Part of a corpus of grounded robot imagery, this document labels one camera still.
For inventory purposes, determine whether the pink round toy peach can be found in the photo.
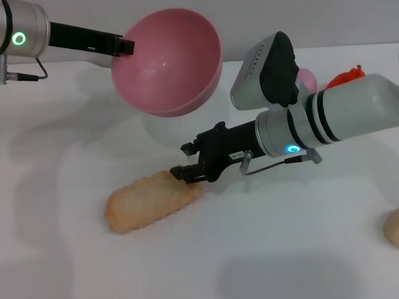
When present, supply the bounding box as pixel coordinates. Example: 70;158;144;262
296;66;318;95

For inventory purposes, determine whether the orange striped long bread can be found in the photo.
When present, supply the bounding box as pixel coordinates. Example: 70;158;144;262
103;167;206;235

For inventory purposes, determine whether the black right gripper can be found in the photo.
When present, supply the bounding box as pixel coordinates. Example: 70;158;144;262
167;119;267;186

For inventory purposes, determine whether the pink plastic bowl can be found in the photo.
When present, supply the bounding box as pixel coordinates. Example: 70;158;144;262
108;5;226;120

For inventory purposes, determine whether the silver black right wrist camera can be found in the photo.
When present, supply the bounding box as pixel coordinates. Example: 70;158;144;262
227;30;314;119

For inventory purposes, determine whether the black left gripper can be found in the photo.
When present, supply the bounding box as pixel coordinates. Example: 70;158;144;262
47;17;136;62

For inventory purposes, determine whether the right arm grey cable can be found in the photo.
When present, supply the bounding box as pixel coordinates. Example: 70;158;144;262
238;146;324;177

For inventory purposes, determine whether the red-orange toy fruit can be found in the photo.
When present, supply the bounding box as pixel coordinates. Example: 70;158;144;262
326;64;367;90

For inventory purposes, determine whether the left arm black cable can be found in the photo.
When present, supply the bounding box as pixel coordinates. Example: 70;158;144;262
0;51;50;85

